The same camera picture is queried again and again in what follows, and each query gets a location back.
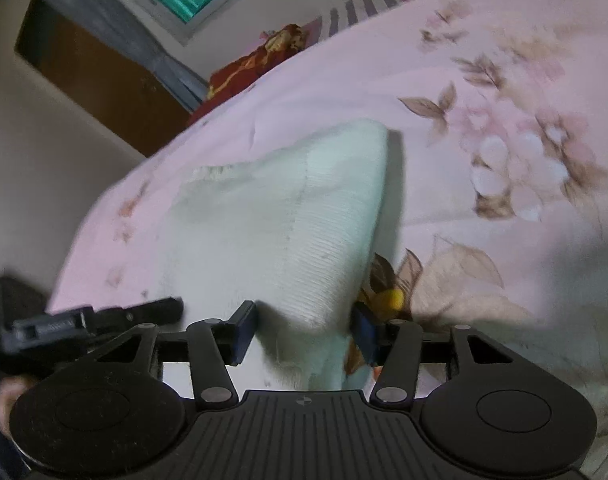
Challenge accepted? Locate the white small garment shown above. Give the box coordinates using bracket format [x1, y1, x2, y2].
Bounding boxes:
[156, 119, 388, 390]

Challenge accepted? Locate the person's left hand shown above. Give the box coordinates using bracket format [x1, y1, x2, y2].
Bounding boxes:
[0, 376, 37, 438]

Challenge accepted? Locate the pink floral bedsheet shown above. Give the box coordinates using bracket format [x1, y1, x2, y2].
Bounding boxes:
[49, 0, 608, 479]

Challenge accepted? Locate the brown wooden door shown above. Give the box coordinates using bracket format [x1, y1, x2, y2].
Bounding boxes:
[16, 0, 189, 156]

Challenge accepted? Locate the red yellow blanket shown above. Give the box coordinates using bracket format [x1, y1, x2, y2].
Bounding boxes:
[188, 24, 310, 126]

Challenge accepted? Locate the striped pillow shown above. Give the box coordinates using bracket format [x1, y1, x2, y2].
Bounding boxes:
[303, 0, 400, 48]

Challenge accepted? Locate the grey curtain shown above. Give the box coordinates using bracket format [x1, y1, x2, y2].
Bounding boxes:
[44, 0, 208, 112]

